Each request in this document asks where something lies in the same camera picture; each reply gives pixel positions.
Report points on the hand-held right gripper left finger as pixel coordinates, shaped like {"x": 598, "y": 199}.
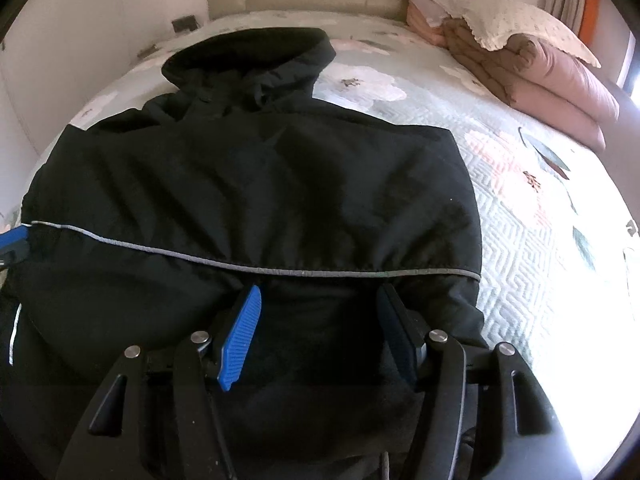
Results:
{"x": 240, "y": 334}

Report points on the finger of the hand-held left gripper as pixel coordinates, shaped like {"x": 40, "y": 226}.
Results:
{"x": 11, "y": 246}

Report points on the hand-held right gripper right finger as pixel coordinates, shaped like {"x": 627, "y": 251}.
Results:
{"x": 397, "y": 340}

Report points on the black hooded jacket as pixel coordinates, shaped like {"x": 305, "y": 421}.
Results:
{"x": 240, "y": 195}

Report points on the floral quilted bedspread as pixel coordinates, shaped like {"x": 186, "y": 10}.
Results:
{"x": 505, "y": 200}

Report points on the white wardrobe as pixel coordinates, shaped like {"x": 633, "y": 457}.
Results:
{"x": 65, "y": 45}

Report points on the folded pink brown duvet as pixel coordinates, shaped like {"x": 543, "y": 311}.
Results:
{"x": 540, "y": 80}

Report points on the pink folded blanket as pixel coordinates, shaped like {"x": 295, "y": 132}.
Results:
{"x": 424, "y": 20}

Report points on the white lace pillow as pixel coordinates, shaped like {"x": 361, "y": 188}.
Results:
{"x": 515, "y": 20}

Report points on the orange curtain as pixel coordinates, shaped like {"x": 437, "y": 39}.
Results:
{"x": 590, "y": 10}

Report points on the dark wall socket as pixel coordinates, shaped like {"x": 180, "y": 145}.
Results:
{"x": 184, "y": 24}

